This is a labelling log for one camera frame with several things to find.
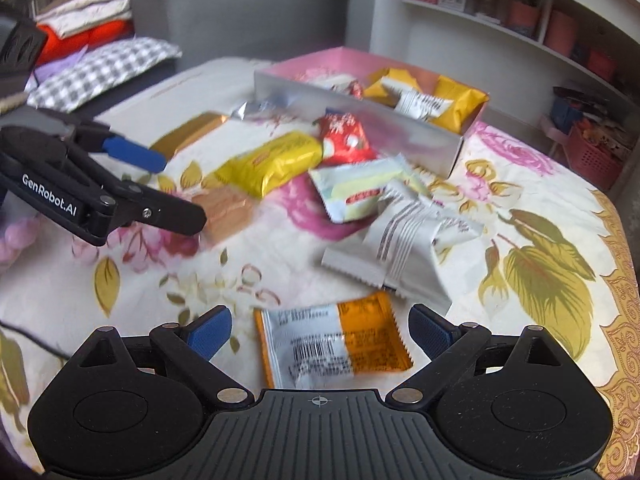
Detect white quilted blanket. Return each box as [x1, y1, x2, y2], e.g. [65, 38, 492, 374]
[37, 0, 146, 36]

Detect purple cloth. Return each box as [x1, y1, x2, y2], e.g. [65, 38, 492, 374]
[32, 50, 91, 83]

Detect floral printed cloth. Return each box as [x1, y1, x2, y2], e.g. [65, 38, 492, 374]
[0, 57, 640, 480]

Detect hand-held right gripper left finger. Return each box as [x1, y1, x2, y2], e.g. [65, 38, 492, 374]
[67, 305, 253, 409]

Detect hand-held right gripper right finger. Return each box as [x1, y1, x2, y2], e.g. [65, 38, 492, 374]
[392, 304, 576, 407]

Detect small yellow printed snack packet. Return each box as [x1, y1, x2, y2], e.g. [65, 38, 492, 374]
[214, 131, 323, 199]

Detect pink plastic rack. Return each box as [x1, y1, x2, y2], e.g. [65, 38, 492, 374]
[540, 115, 576, 161]

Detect thin black cable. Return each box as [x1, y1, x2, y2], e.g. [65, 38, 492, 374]
[0, 322, 71, 361]

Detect orange folded cloth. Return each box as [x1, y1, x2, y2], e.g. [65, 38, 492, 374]
[35, 20, 136, 66]

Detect gold brown snack packet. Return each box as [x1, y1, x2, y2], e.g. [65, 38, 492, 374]
[149, 112, 228, 158]

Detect white shelf unit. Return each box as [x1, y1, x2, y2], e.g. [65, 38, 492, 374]
[345, 0, 640, 196]

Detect grey checkered pillow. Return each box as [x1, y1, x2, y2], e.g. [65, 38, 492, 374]
[27, 37, 183, 113]

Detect white printed snack packet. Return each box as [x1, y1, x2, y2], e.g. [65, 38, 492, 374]
[392, 90, 453, 122]
[430, 212, 485, 266]
[321, 180, 453, 313]

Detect grey sofa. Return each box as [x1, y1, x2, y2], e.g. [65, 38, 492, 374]
[130, 0, 351, 71]

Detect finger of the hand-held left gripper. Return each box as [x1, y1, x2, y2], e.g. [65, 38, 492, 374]
[102, 182, 208, 236]
[75, 120, 168, 174]

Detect clear-wrapped orange snack bar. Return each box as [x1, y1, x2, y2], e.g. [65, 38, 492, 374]
[192, 187, 261, 243]

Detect large yellow snack packet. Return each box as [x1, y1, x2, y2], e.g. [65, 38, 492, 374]
[362, 67, 426, 108]
[431, 75, 488, 133]

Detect coral pot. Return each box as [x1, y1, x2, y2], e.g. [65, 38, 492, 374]
[544, 10, 578, 58]
[507, 0, 543, 38]

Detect silver box with pink lining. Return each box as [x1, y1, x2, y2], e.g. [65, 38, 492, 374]
[252, 46, 490, 180]

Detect small red basket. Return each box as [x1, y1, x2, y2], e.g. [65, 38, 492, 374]
[587, 50, 618, 81]

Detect silver foil chocolate packet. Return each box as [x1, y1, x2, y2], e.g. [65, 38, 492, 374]
[230, 97, 286, 121]

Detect pale yellow snack packet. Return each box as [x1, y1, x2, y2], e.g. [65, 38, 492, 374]
[307, 155, 431, 224]

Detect orange white snack packet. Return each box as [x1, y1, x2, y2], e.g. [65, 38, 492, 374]
[252, 290, 415, 390]

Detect pink mesh storage basket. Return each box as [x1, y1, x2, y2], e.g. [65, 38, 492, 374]
[567, 122, 633, 188]

